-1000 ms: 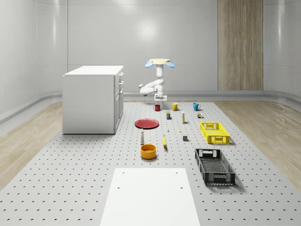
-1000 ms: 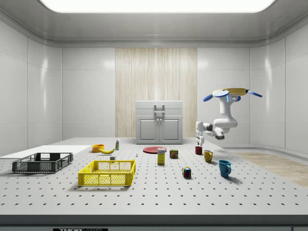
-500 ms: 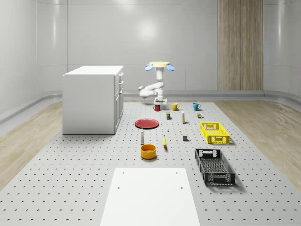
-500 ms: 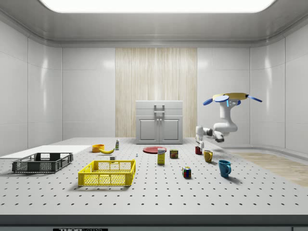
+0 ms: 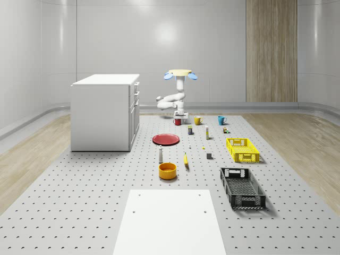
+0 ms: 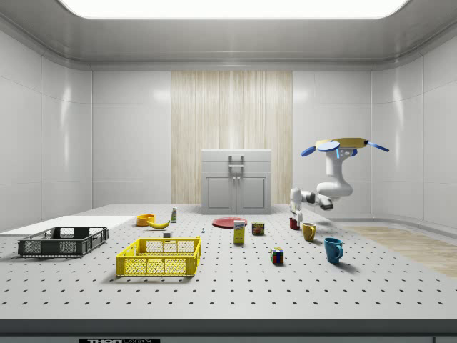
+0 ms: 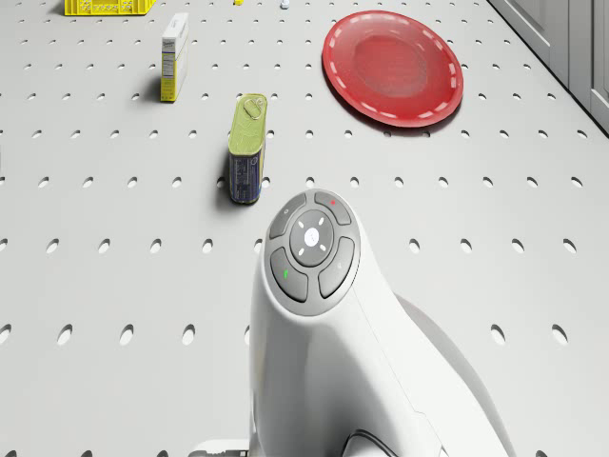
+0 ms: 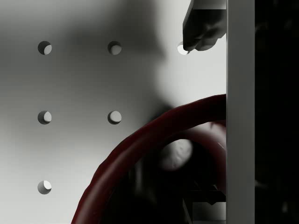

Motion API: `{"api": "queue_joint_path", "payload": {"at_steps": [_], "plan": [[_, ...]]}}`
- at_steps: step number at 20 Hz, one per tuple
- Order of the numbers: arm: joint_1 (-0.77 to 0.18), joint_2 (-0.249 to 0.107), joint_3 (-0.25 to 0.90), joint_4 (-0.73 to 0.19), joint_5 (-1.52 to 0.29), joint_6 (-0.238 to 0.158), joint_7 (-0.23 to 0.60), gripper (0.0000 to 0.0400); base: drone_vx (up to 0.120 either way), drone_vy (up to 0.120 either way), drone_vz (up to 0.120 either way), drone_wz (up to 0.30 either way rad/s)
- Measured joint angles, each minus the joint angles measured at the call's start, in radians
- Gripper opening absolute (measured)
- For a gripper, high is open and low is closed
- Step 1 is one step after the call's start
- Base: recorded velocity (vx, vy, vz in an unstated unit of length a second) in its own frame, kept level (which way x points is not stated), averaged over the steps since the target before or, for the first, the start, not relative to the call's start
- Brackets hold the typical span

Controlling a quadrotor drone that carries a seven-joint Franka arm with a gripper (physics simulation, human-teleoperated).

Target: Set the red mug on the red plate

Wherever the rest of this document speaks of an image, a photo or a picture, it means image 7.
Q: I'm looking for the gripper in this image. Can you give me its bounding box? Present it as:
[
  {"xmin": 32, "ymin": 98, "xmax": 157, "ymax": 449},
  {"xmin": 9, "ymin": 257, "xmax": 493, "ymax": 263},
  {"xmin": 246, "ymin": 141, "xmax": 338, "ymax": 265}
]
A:
[{"xmin": 189, "ymin": 438, "xmax": 251, "ymax": 457}]

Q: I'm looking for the flat-sided can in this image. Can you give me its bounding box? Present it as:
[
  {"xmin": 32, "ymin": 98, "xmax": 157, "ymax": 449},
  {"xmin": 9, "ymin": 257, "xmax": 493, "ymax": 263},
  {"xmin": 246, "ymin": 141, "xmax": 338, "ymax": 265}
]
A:
[{"xmin": 227, "ymin": 92, "xmax": 269, "ymax": 206}]

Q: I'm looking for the yellow and white box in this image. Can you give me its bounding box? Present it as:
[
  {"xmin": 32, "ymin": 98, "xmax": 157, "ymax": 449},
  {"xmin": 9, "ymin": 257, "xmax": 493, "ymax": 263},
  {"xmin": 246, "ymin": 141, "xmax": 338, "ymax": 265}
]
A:
[{"xmin": 160, "ymin": 11, "xmax": 190, "ymax": 103}]

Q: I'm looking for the red plate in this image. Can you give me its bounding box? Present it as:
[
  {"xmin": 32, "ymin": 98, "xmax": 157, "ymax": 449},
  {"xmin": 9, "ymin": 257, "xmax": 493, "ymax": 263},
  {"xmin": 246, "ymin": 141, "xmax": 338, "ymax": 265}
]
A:
[{"xmin": 321, "ymin": 10, "xmax": 464, "ymax": 129}]

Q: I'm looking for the yellow basket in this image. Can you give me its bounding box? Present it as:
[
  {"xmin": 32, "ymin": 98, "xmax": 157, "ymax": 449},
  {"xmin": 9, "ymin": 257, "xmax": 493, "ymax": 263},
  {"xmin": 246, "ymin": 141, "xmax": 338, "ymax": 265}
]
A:
[{"xmin": 64, "ymin": 0, "xmax": 159, "ymax": 17}]

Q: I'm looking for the white cabinet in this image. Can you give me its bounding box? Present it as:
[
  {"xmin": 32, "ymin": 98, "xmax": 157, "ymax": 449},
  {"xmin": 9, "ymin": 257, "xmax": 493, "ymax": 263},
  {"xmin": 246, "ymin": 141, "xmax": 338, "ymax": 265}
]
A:
[{"xmin": 487, "ymin": 0, "xmax": 609, "ymax": 137}]

